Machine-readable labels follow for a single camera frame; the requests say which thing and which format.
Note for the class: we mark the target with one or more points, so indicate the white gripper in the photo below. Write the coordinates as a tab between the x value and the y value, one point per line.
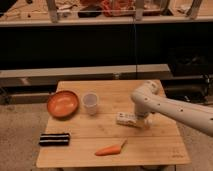
142	111

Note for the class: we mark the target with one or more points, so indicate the orange bowl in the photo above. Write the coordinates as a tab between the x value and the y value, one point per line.
62	104

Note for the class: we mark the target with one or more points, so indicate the black item on shelf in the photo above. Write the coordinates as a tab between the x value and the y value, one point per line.
90	11

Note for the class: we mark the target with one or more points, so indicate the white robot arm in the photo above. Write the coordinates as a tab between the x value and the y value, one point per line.
146	100

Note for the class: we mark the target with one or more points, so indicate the white labelled plastic bottle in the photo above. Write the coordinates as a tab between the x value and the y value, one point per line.
126	119

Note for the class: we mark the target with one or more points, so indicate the orange carrot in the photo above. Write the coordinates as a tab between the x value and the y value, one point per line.
111	150

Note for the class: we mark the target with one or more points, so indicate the clear plastic cup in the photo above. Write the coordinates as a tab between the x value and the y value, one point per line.
90	103

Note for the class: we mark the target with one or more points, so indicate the red item on shelf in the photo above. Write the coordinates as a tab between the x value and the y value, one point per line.
117	8

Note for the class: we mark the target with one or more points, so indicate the black white striped cloth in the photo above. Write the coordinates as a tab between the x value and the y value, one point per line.
62	139

